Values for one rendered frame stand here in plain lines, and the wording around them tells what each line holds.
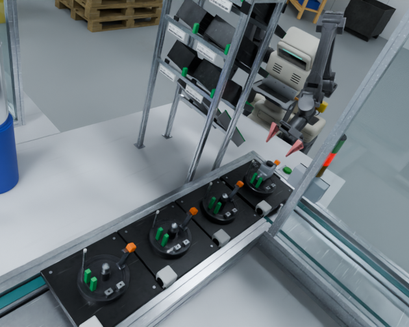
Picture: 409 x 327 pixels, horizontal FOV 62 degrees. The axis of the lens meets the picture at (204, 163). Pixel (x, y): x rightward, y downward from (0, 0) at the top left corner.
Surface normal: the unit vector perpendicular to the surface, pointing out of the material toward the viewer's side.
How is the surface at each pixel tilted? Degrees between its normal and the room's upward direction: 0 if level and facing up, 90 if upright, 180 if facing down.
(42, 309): 0
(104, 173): 0
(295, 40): 42
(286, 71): 98
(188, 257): 0
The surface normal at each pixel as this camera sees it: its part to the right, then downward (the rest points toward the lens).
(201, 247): 0.27, -0.73
